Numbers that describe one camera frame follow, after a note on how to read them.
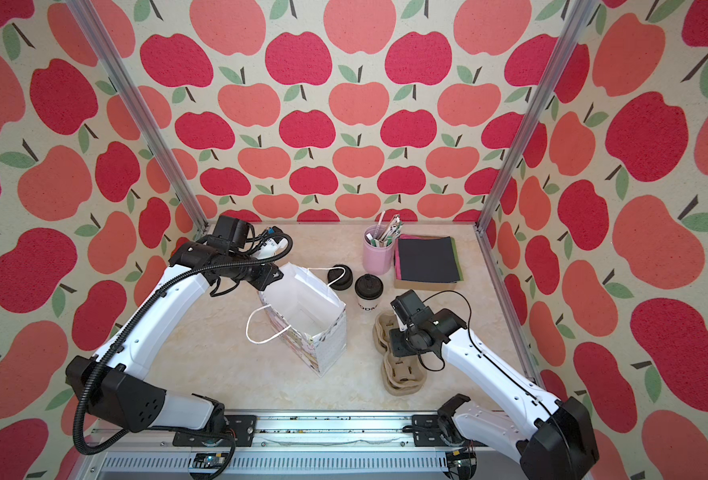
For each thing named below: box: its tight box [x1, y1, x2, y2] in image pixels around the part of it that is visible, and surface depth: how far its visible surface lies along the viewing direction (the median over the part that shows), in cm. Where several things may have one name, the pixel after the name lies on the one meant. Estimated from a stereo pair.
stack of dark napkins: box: [394, 234, 464, 283], surface depth 109 cm
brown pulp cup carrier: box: [373, 310, 427, 397], surface depth 79 cm
